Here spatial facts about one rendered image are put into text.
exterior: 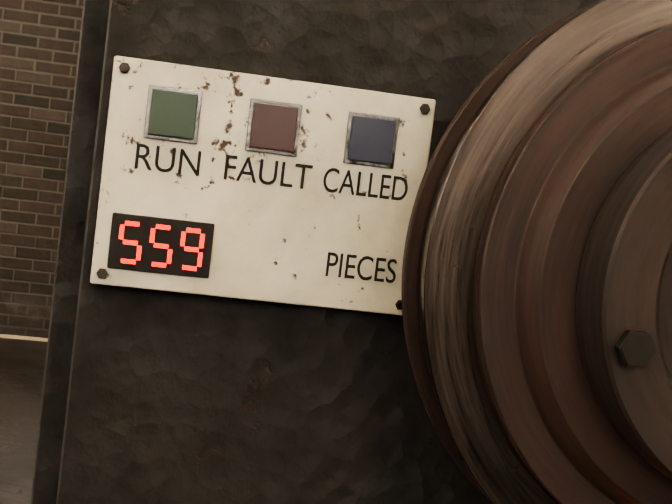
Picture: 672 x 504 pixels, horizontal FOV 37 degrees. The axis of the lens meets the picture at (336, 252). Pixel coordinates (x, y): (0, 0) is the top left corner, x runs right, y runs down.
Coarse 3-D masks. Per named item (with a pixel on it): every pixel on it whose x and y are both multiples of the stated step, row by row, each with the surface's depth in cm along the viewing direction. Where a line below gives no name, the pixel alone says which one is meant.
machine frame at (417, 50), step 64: (128, 0) 81; (192, 0) 82; (256, 0) 82; (320, 0) 83; (384, 0) 84; (448, 0) 85; (512, 0) 86; (576, 0) 86; (192, 64) 82; (256, 64) 83; (320, 64) 84; (384, 64) 84; (448, 64) 85; (64, 192) 90; (64, 256) 90; (64, 320) 90; (128, 320) 83; (192, 320) 83; (256, 320) 84; (320, 320) 85; (384, 320) 86; (64, 384) 90; (128, 384) 83; (192, 384) 84; (256, 384) 85; (320, 384) 85; (384, 384) 86; (64, 448) 83; (128, 448) 83; (192, 448) 84; (256, 448) 85; (320, 448) 86; (384, 448) 87
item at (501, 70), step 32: (544, 32) 77; (512, 64) 77; (480, 96) 77; (448, 128) 77; (416, 224) 77; (416, 256) 77; (416, 288) 77; (416, 320) 77; (416, 352) 77; (416, 384) 78; (448, 448) 78
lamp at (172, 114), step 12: (156, 96) 79; (168, 96) 79; (180, 96) 80; (192, 96) 80; (156, 108) 79; (168, 108) 80; (180, 108) 80; (192, 108) 80; (156, 120) 79; (168, 120) 80; (180, 120) 80; (192, 120) 80; (156, 132) 80; (168, 132) 80; (180, 132) 80; (192, 132) 80
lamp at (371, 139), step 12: (360, 120) 82; (372, 120) 82; (384, 120) 82; (360, 132) 82; (372, 132) 82; (384, 132) 82; (360, 144) 82; (372, 144) 82; (384, 144) 82; (348, 156) 82; (360, 156) 82; (372, 156) 82; (384, 156) 82
